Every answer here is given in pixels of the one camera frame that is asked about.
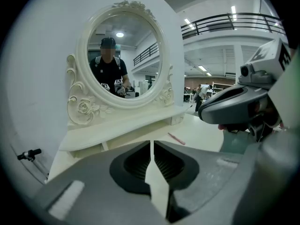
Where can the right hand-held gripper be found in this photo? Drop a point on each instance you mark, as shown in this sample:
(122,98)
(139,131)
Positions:
(269,62)

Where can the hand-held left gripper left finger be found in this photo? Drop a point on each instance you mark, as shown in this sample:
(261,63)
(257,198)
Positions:
(93,184)

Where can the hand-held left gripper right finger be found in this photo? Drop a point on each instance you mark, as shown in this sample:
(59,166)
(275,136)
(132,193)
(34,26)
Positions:
(199,177)

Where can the pink pencil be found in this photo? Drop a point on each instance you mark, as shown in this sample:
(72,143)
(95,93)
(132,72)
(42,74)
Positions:
(177,139)

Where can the white ornate dressing table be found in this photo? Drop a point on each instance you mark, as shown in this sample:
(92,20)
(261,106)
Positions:
(131,125)

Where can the white framed oval mirror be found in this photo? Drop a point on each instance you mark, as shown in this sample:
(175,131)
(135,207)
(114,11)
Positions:
(82,107)

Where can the black metal railing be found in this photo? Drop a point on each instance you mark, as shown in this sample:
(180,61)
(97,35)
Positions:
(234,20)

